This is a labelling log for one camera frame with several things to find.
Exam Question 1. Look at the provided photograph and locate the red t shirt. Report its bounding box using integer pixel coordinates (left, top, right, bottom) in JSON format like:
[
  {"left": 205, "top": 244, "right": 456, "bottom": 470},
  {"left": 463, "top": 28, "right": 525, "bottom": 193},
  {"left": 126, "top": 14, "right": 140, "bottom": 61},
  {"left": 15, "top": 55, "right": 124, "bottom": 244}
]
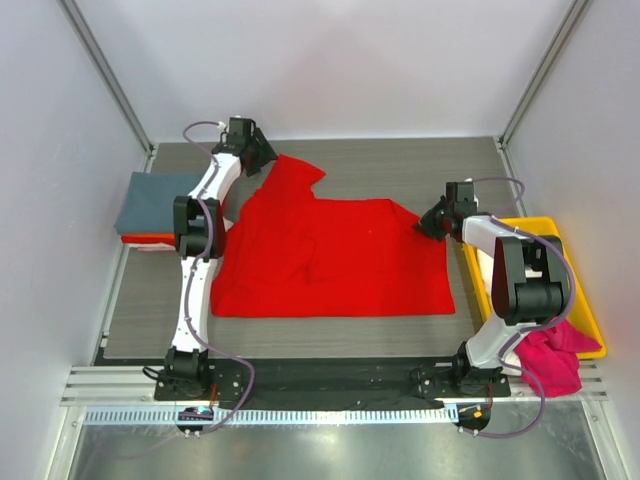
[{"left": 210, "top": 156, "right": 455, "bottom": 318}]

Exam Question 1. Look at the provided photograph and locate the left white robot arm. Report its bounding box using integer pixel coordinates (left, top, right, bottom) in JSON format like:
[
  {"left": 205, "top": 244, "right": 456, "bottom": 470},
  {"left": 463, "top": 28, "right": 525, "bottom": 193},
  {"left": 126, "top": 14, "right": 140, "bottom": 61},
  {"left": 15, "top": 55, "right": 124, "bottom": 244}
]
[{"left": 155, "top": 116, "right": 277, "bottom": 399}]

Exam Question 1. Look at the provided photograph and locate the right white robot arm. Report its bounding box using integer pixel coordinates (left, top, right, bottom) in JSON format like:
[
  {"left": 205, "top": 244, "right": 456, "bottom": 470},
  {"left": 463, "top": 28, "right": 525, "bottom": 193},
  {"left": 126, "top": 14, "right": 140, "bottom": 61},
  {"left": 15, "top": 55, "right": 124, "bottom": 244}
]
[{"left": 416, "top": 180, "right": 576, "bottom": 395}]

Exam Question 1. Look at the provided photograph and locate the white t shirt in bin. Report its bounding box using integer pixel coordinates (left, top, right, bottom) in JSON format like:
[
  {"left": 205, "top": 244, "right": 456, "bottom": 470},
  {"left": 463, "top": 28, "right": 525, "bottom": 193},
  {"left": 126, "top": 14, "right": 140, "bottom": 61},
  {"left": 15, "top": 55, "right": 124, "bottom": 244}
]
[{"left": 476, "top": 249, "right": 542, "bottom": 282}]

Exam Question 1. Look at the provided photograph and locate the folded grey t shirt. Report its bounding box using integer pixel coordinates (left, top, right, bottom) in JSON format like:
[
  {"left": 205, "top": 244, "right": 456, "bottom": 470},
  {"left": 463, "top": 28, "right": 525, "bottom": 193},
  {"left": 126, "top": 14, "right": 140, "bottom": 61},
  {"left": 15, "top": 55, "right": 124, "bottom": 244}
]
[{"left": 115, "top": 172, "right": 202, "bottom": 235}]

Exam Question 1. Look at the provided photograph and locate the folded orange t shirt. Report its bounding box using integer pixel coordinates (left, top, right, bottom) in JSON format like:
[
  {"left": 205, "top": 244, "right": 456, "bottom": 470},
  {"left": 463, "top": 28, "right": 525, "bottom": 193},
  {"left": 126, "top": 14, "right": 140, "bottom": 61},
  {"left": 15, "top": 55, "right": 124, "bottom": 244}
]
[{"left": 120, "top": 194, "right": 231, "bottom": 246}]

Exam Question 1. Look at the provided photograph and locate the yellow plastic bin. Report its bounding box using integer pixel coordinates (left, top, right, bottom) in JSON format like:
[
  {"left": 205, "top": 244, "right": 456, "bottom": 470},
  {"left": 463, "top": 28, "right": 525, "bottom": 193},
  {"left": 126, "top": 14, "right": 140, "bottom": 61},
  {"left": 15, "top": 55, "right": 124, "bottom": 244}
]
[{"left": 461, "top": 216, "right": 607, "bottom": 360}]

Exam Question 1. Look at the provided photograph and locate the magenta t shirt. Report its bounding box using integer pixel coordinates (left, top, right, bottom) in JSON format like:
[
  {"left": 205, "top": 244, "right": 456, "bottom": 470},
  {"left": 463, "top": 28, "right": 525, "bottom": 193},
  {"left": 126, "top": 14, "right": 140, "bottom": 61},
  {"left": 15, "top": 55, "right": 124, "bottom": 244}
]
[{"left": 515, "top": 321, "right": 601, "bottom": 398}]

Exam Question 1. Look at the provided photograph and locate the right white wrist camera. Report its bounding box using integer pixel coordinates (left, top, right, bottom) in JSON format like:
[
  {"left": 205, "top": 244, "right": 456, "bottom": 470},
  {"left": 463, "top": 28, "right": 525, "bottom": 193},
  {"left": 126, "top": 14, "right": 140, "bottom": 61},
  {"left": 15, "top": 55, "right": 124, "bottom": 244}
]
[{"left": 461, "top": 178, "right": 479, "bottom": 206}]

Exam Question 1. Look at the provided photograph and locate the right aluminium frame post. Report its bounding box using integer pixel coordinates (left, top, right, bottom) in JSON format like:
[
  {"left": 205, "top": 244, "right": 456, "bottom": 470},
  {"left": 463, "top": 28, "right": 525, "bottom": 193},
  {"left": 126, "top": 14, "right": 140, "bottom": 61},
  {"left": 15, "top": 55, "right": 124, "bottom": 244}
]
[{"left": 494, "top": 0, "right": 594, "bottom": 149}]

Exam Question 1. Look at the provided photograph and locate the aluminium frame post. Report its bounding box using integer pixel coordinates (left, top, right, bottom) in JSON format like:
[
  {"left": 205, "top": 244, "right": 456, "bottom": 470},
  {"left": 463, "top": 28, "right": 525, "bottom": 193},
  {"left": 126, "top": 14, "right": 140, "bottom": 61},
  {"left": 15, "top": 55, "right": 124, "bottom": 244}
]
[
  {"left": 494, "top": 0, "right": 594, "bottom": 149},
  {"left": 57, "top": 0, "right": 154, "bottom": 155}
]

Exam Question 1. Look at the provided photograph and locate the left aluminium frame post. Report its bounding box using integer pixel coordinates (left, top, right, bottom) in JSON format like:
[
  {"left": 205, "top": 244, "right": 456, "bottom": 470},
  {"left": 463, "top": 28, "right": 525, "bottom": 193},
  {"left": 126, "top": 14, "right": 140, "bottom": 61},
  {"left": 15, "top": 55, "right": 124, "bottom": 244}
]
[{"left": 57, "top": 0, "right": 154, "bottom": 155}]

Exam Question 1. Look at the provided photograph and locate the slotted cable duct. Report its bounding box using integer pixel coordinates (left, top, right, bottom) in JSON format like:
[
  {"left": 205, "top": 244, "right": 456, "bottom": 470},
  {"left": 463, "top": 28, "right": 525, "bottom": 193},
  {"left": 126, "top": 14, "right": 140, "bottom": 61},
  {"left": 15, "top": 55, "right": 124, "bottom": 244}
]
[{"left": 84, "top": 405, "right": 458, "bottom": 427}]

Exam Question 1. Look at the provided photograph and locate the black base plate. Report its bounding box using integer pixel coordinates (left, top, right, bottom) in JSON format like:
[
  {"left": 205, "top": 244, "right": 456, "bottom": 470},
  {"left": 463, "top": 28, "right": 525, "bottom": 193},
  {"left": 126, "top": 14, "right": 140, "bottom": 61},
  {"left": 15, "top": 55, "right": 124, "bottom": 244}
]
[{"left": 142, "top": 357, "right": 511, "bottom": 431}]

